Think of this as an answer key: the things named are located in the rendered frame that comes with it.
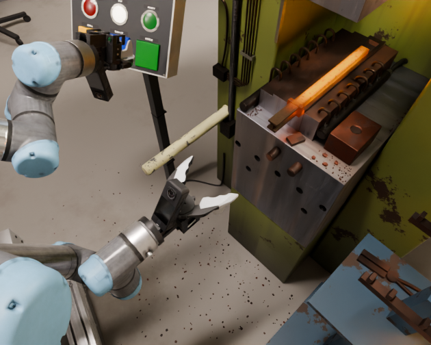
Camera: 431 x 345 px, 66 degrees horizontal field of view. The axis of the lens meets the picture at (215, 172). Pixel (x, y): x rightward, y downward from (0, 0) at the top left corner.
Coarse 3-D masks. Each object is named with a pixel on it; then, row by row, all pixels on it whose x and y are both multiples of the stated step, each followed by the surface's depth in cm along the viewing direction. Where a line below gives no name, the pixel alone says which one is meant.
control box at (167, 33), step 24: (72, 0) 100; (96, 0) 97; (120, 0) 95; (144, 0) 93; (168, 0) 91; (72, 24) 103; (96, 24) 100; (120, 24) 98; (168, 24) 94; (168, 48) 97; (144, 72) 102; (168, 72) 100
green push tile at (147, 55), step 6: (138, 42) 98; (144, 42) 97; (150, 42) 97; (138, 48) 99; (144, 48) 98; (150, 48) 98; (156, 48) 97; (138, 54) 99; (144, 54) 99; (150, 54) 98; (156, 54) 98; (138, 60) 100; (144, 60) 100; (150, 60) 99; (156, 60) 99; (144, 66) 100; (150, 66) 100; (156, 66) 99
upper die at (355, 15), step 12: (312, 0) 67; (324, 0) 65; (336, 0) 64; (348, 0) 62; (360, 0) 60; (372, 0) 62; (384, 0) 67; (336, 12) 65; (348, 12) 63; (360, 12) 62
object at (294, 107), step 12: (360, 48) 101; (348, 60) 98; (336, 72) 95; (324, 84) 92; (300, 96) 90; (312, 96) 90; (288, 108) 86; (300, 108) 86; (276, 120) 84; (288, 120) 87
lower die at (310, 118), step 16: (320, 48) 106; (336, 48) 104; (352, 48) 104; (384, 48) 104; (304, 64) 101; (320, 64) 100; (336, 64) 98; (368, 64) 99; (384, 64) 100; (272, 80) 97; (288, 80) 97; (304, 80) 96; (336, 80) 94; (352, 80) 95; (368, 80) 97; (272, 96) 94; (288, 96) 92; (320, 96) 91; (336, 96) 92; (352, 96) 95; (272, 112) 98; (304, 112) 89; (320, 112) 88; (304, 128) 92
